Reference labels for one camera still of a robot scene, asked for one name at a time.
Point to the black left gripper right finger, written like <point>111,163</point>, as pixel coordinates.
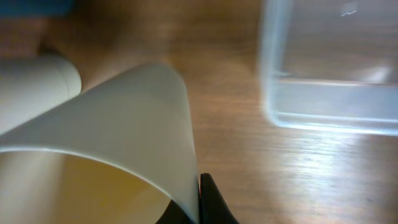
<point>213,208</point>

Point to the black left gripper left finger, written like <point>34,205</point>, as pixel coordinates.
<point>173,214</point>

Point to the blue cup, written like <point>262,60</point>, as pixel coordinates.
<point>23,8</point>

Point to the clear plastic storage container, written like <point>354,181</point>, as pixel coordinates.
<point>329,65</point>

